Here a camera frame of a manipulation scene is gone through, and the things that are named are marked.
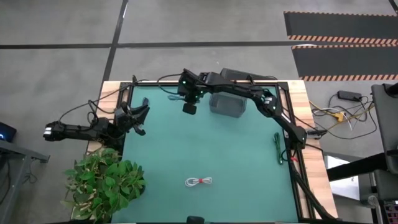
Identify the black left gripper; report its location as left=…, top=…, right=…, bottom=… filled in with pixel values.
left=113, top=97, right=151, bottom=137

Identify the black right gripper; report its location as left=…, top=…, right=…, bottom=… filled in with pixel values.
left=177, top=68, right=208, bottom=105

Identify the white USB-C cable red tie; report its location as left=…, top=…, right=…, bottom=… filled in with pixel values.
left=185, top=177, right=213, bottom=187

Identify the green braided USB-C cable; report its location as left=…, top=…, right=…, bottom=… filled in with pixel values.
left=273, top=132, right=284, bottom=166

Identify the clear plastic bin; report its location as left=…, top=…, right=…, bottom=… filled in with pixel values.
left=208, top=91, right=248, bottom=118

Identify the black rounded case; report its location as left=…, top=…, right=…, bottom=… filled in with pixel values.
left=219, top=67, right=279, bottom=82

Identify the teal table mat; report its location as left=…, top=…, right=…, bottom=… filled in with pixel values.
left=111, top=85, right=299, bottom=223

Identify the green leafy plant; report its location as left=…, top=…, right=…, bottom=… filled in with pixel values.
left=60, top=147, right=147, bottom=223

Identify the grey metal desk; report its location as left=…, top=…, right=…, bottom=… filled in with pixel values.
left=0, top=139, right=50, bottom=218

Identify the small black box device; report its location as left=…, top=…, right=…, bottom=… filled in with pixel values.
left=307, top=129, right=328, bottom=138

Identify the black device with blue light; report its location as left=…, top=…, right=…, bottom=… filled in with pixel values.
left=0, top=121, right=18, bottom=143

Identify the black ramp with hazard stripes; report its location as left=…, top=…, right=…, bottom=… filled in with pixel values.
left=283, top=11, right=398, bottom=44
left=291, top=44, right=398, bottom=82

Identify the black power adapter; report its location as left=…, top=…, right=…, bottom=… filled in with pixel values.
left=337, top=90, right=363, bottom=101

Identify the white panel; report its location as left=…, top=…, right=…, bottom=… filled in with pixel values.
left=326, top=155, right=361, bottom=200

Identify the black metal beam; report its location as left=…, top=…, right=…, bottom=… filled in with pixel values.
left=326, top=152, right=389, bottom=182

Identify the grey chair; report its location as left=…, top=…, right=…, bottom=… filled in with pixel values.
left=359, top=82, right=398, bottom=203

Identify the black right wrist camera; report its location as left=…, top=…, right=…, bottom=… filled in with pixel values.
left=182, top=102, right=198, bottom=116

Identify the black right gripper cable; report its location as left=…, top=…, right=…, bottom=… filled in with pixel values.
left=157, top=73, right=184, bottom=96

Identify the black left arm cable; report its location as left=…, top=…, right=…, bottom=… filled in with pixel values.
left=57, top=74, right=150, bottom=131

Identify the black aluminium table frame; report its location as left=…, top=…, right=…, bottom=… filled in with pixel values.
left=118, top=80, right=338, bottom=223

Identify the white floor cable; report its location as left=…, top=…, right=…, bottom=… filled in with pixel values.
left=312, top=107, right=354, bottom=131

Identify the black sleeved cable bundle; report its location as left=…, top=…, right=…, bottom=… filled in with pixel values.
left=290, top=149, right=338, bottom=222

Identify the yellow floor cable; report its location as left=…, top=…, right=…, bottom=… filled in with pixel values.
left=309, top=101, right=376, bottom=131

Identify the black floor cable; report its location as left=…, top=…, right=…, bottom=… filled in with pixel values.
left=310, top=93, right=379, bottom=141

